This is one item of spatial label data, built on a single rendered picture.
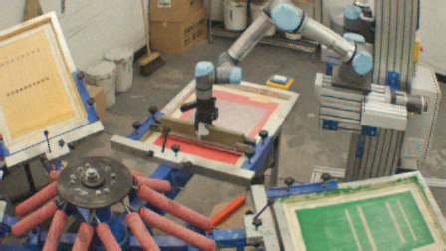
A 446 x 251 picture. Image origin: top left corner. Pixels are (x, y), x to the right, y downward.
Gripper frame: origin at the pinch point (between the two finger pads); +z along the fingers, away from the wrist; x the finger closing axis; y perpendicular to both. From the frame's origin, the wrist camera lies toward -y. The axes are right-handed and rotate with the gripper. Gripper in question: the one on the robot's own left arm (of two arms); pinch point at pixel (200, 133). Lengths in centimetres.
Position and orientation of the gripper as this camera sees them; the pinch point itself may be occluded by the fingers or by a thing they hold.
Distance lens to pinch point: 251.8
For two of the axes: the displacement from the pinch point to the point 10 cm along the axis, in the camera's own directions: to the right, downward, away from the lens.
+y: 9.2, 2.1, -3.4
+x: 4.0, -4.7, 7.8
